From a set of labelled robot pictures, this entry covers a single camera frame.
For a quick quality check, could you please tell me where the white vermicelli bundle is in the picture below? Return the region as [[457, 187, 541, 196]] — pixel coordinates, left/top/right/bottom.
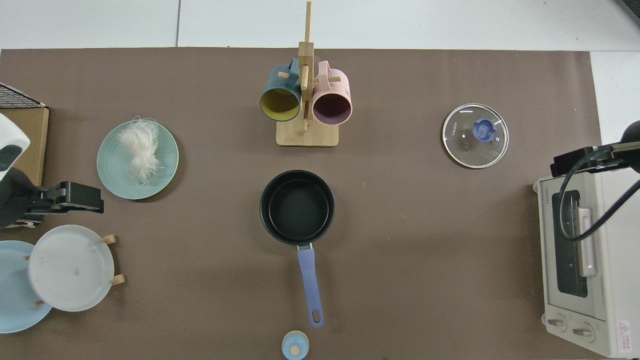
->
[[116, 116, 166, 185]]

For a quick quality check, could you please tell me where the glass lid with blue knob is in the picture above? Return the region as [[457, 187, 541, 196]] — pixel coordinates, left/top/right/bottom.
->
[[442, 103, 510, 169]]

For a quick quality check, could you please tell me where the teal green plate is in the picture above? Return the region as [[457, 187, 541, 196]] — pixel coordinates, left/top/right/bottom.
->
[[97, 120, 179, 201]]

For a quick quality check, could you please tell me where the grey white plate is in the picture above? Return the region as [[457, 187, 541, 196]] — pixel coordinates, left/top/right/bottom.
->
[[27, 224, 115, 313]]

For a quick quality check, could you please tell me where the wooden plate rack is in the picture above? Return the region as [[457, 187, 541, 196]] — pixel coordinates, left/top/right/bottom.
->
[[24, 234, 126, 307]]

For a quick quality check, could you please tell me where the light blue plate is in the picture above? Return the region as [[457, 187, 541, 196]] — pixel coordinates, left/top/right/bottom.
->
[[0, 240, 53, 334]]

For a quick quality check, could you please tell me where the pale toaster oven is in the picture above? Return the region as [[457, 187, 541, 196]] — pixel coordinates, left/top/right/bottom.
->
[[532, 170, 640, 359]]

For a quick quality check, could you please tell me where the brown table cloth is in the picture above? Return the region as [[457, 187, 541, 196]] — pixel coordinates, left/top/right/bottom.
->
[[0, 47, 602, 360]]

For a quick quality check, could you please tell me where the dark ribbed panel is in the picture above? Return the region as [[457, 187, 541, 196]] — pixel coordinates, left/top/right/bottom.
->
[[617, 0, 640, 26]]

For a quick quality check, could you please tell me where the dark teal mug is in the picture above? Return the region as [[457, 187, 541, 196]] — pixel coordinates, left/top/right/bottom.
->
[[259, 58, 304, 122]]

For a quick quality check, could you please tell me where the wooden cup stand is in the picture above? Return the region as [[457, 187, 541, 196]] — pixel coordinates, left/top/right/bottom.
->
[[276, 1, 340, 148]]

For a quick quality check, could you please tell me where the pink ribbed mug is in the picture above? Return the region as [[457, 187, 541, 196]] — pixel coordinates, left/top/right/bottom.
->
[[311, 60, 353, 126]]

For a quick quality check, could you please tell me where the small blue round thing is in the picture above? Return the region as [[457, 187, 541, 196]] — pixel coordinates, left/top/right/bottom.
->
[[281, 330, 310, 360]]

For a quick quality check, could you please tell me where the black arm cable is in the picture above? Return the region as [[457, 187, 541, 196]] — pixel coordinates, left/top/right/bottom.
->
[[558, 149, 640, 243]]

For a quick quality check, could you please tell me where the wire basket with wooden floor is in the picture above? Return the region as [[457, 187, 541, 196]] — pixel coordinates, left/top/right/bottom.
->
[[0, 82, 50, 188]]

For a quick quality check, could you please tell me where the black pot with blue handle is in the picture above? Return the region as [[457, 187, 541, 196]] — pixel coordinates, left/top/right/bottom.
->
[[259, 169, 336, 328]]

